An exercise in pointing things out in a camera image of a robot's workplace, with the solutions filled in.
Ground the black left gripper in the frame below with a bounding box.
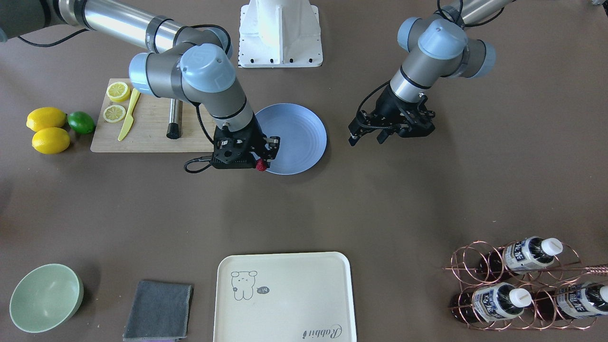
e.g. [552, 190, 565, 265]
[348, 85, 435, 146]

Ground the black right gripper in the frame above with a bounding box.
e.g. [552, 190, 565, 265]
[211, 118, 280, 169]

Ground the red strawberry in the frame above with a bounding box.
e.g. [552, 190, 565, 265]
[256, 159, 268, 172]

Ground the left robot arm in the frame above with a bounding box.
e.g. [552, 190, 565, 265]
[348, 0, 508, 146]

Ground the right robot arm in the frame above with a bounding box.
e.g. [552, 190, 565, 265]
[0, 0, 280, 171]

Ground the blue plate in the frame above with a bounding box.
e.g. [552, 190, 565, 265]
[256, 103, 327, 175]

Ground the steel muddler black tip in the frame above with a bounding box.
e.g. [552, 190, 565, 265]
[166, 99, 183, 139]

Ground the wooden cutting board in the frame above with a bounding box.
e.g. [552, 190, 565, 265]
[90, 95, 213, 154]

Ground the yellow plastic knife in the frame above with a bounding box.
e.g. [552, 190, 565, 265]
[117, 88, 141, 141]

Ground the cream rabbit tray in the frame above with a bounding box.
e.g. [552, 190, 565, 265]
[213, 251, 358, 342]

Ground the lemon half slice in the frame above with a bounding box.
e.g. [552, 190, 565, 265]
[106, 81, 131, 103]
[102, 104, 127, 123]

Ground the green lime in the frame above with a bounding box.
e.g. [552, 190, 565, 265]
[66, 111, 95, 134]

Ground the grey folded cloth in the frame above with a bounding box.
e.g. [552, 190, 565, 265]
[123, 281, 193, 342]

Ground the tea bottle white cap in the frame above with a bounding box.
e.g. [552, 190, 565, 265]
[449, 282, 532, 324]

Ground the whole yellow lemon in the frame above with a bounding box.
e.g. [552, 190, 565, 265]
[32, 126, 70, 154]
[26, 107, 67, 132]

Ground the green bowl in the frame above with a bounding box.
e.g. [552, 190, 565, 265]
[9, 264, 84, 333]

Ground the black cable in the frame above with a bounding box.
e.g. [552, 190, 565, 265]
[184, 102, 217, 174]

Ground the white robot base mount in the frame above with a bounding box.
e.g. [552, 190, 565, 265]
[237, 0, 323, 68]

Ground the copper wire bottle rack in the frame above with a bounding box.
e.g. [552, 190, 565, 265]
[445, 240, 607, 331]

